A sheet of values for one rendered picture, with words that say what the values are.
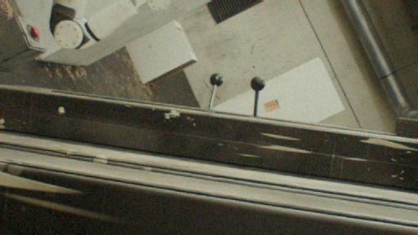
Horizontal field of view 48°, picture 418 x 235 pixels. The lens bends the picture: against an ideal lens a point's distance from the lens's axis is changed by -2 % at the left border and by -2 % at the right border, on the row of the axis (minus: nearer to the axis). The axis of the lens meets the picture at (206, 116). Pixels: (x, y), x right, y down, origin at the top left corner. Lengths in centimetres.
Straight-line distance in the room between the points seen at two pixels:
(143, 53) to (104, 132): 554
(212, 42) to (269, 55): 112
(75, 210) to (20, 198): 2
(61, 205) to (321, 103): 469
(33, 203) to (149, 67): 609
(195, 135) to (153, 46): 555
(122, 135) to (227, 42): 862
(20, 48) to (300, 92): 356
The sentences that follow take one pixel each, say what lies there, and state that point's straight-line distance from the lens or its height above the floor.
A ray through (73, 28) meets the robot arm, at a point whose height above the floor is 116.
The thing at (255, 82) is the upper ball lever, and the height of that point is 153.
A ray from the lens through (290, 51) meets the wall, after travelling 926.
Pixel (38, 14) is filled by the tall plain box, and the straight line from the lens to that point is 387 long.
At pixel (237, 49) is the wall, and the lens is 931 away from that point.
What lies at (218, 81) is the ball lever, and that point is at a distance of 129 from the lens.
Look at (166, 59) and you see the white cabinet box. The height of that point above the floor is 42.
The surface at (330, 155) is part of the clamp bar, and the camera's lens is 73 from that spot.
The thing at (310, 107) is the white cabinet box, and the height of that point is 176.
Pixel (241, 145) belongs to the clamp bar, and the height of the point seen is 149.
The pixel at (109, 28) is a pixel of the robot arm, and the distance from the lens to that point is 135.
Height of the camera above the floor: 159
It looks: 10 degrees down
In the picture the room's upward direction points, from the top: 64 degrees clockwise
